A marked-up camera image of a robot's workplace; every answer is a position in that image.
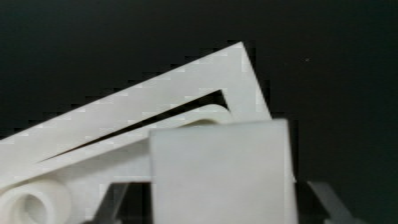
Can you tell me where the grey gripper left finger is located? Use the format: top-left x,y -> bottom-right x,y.
87,182 -> 153,224

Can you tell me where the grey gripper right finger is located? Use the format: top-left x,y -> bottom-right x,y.
295,181 -> 368,224

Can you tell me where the white leg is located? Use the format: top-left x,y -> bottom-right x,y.
150,120 -> 299,224

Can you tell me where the white desk top tray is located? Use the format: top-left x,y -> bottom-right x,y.
0,105 -> 233,224

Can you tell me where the white U-shaped frame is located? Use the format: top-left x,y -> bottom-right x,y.
0,43 -> 270,163

